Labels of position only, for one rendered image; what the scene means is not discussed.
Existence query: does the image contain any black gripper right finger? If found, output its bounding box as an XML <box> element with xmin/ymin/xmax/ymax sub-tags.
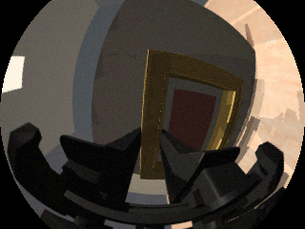
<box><xmin>160</xmin><ymin>130</ymin><xmax>240</xmax><ymax>203</ymax></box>

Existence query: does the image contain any gold picture frame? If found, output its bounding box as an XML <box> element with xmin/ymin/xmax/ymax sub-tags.
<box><xmin>140</xmin><ymin>50</ymin><xmax>245</xmax><ymax>179</ymax></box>

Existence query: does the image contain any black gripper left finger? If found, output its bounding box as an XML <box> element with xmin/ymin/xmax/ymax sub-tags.
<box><xmin>60</xmin><ymin>127</ymin><xmax>141</xmax><ymax>202</ymax></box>

